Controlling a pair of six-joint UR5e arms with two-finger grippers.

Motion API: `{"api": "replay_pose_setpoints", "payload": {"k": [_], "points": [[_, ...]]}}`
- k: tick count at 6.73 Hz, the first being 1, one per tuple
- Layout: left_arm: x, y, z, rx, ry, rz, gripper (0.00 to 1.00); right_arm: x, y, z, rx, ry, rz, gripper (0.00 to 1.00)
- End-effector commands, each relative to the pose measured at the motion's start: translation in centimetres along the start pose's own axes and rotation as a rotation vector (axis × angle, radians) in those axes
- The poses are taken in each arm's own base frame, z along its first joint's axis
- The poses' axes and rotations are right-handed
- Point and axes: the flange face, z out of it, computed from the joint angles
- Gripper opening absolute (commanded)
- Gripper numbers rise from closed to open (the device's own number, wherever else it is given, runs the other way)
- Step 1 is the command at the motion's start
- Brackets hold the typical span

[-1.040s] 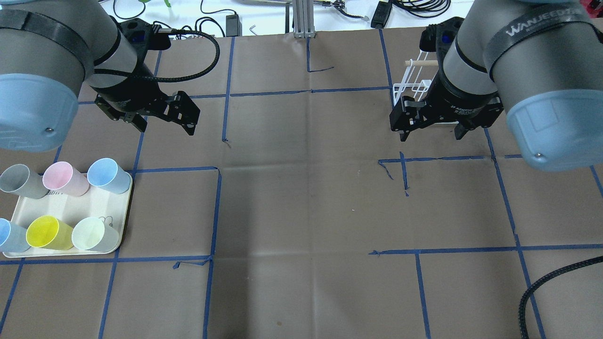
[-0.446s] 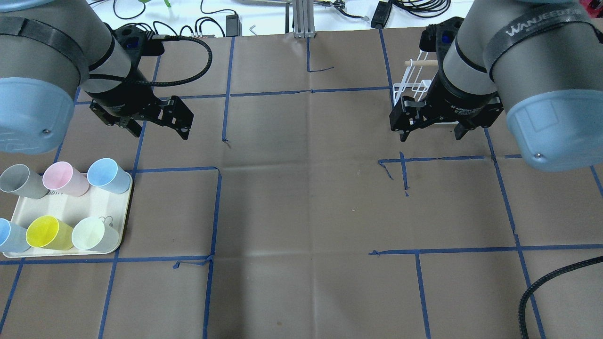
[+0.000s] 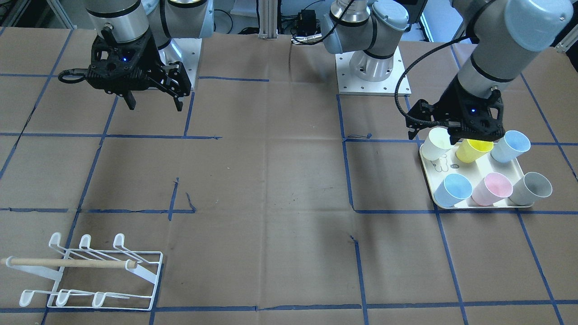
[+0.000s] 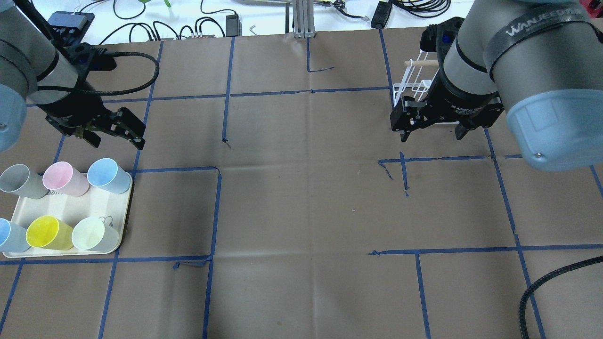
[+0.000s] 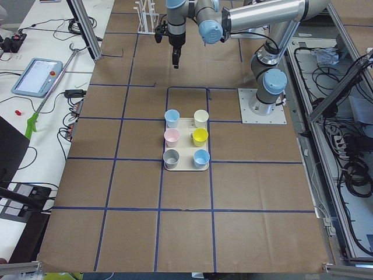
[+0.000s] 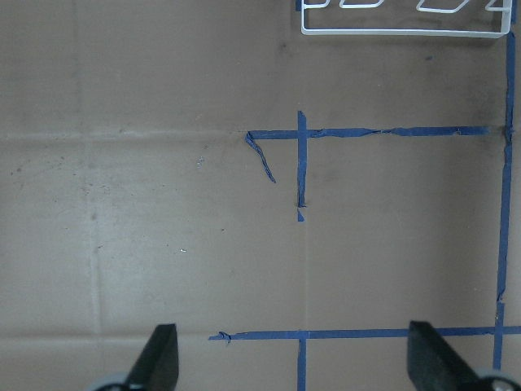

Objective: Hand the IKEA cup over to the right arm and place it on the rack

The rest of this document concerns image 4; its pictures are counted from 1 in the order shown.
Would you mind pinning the pale green plastic cup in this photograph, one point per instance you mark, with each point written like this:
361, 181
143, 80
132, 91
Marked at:
96, 234

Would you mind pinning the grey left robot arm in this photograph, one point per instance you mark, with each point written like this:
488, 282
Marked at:
36, 68

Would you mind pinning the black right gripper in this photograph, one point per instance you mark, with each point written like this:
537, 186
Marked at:
458, 105

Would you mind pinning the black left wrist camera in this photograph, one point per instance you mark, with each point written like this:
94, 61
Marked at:
87, 58

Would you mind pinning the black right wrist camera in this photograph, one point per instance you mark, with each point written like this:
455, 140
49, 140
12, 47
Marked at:
441, 37

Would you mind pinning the white wire cup rack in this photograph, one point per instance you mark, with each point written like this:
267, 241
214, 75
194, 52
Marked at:
413, 81

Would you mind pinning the yellow plastic cup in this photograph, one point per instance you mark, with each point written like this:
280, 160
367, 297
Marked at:
49, 232

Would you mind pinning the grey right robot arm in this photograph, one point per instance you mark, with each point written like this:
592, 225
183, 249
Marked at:
534, 60

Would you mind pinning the black electronics box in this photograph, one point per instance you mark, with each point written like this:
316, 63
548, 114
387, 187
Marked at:
71, 26

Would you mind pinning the black power adapter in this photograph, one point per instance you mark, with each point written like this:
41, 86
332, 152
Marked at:
381, 15

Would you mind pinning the cream plastic tray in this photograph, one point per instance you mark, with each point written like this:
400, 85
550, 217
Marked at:
96, 202

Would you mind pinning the pink plastic cup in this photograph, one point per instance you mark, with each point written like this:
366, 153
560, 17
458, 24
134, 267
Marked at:
62, 177

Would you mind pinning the aluminium frame post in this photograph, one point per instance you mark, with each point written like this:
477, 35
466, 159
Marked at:
303, 17

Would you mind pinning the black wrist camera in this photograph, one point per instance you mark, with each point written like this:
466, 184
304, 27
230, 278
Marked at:
87, 58
441, 37

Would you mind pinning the light blue plastic cup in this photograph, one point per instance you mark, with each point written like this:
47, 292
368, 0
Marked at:
108, 175

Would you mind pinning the grey plastic cup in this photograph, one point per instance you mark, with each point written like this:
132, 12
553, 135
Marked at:
20, 180

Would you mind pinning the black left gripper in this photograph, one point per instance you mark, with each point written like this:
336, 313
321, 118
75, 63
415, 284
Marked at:
70, 107

